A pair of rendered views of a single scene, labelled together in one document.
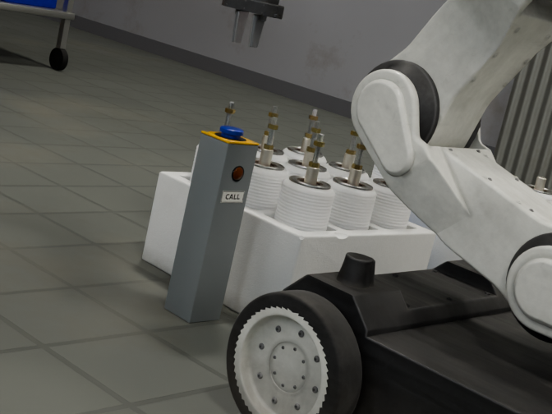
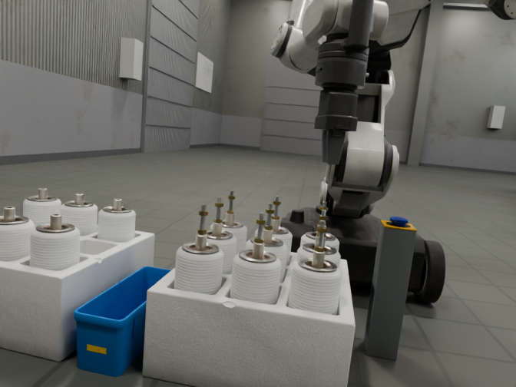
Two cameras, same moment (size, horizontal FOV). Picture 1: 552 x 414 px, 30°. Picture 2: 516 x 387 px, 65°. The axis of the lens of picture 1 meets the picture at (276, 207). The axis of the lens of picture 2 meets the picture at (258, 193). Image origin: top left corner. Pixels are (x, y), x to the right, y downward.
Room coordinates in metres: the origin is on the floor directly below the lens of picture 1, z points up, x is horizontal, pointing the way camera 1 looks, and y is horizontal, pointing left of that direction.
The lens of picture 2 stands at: (2.44, 0.68, 0.49)
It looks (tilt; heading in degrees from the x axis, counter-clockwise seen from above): 9 degrees down; 237
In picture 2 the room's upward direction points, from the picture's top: 5 degrees clockwise
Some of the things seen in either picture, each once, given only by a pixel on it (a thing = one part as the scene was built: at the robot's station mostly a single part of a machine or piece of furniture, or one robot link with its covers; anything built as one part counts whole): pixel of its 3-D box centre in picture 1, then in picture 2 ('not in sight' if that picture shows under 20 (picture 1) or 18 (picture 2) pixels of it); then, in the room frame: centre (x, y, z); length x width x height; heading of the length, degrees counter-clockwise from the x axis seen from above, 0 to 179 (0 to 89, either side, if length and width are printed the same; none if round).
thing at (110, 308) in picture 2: not in sight; (133, 313); (2.19, -0.18, 0.06); 0.30 x 0.11 x 0.12; 46
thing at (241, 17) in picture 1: (237, 25); (335, 147); (1.94, 0.15, 0.48); 0.03 x 0.02 x 0.06; 152
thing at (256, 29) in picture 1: (258, 30); (329, 146); (1.92, 0.11, 0.48); 0.03 x 0.02 x 0.06; 152
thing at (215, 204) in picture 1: (210, 228); (388, 289); (1.67, 0.10, 0.16); 0.07 x 0.07 x 0.31; 48
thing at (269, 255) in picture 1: (288, 246); (259, 309); (1.94, -0.04, 0.09); 0.39 x 0.39 x 0.18; 48
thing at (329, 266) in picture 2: not in sight; (317, 265); (1.93, 0.13, 0.25); 0.08 x 0.08 x 0.01
